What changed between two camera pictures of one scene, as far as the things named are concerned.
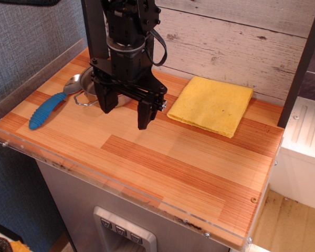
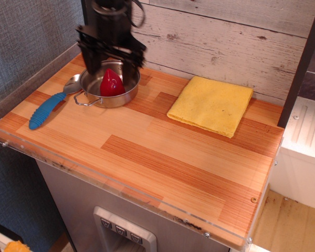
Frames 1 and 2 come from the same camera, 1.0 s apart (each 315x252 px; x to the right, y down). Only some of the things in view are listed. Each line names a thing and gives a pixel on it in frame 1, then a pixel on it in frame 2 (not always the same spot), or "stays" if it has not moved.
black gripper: [130, 72] to [111, 32]
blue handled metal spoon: [73, 85] stays
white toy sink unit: [298, 172] stays
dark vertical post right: [304, 63] stays
